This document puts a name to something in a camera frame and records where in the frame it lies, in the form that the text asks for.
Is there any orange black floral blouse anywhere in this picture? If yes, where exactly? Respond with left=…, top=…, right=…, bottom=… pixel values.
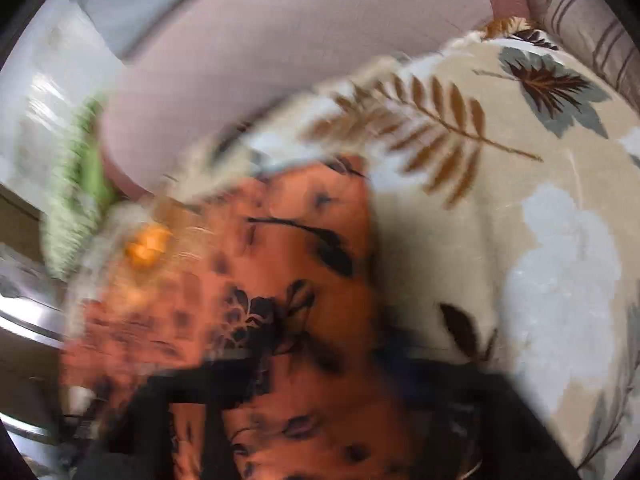
left=62, top=156, right=418, bottom=479

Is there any wooden door with glass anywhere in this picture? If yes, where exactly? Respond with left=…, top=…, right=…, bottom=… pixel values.
left=1, top=188, right=68, bottom=479

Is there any beige leaf pattern blanket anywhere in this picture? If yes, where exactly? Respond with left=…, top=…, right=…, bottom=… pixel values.
left=168, top=18, right=639, bottom=479

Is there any green white checkered pillow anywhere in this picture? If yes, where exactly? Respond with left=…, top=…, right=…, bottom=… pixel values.
left=40, top=99, right=117, bottom=282

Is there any pink bolster pillow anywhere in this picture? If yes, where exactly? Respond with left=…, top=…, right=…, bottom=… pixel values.
left=99, top=0, right=529, bottom=197

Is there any striped beige quilt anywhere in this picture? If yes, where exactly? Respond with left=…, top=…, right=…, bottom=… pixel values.
left=526, top=0, right=639, bottom=107

